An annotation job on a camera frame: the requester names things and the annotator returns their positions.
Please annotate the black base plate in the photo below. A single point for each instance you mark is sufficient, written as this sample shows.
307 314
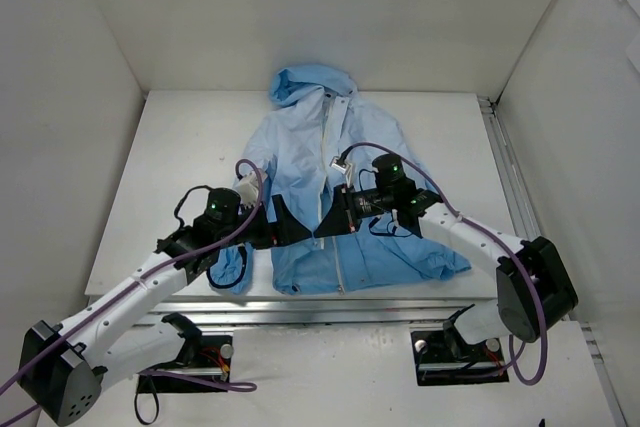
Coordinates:
436 365
208 367

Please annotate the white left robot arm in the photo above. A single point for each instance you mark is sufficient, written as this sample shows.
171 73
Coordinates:
65 367

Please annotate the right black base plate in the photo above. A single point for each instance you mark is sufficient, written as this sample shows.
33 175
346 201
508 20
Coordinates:
436 365

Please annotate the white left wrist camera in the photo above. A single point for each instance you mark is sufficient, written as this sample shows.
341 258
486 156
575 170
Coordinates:
254 187

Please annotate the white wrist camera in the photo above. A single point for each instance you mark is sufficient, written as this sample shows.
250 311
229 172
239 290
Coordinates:
345 168
254 187

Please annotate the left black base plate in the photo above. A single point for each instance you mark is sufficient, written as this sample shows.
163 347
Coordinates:
208 367

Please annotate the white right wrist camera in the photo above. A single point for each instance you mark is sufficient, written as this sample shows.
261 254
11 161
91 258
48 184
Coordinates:
345 168

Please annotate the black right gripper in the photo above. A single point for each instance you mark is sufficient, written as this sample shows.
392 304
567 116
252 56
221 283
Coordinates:
348 208

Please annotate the aluminium side rail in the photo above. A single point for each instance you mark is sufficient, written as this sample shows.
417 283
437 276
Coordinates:
525 222

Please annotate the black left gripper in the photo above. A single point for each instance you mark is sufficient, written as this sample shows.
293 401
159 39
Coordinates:
275 219

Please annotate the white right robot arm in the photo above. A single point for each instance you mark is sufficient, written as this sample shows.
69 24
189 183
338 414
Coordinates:
534 290

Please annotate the light blue hooded jacket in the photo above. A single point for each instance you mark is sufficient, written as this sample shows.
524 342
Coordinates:
318 114

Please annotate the aluminium front rail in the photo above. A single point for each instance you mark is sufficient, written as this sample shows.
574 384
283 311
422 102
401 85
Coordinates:
210 312

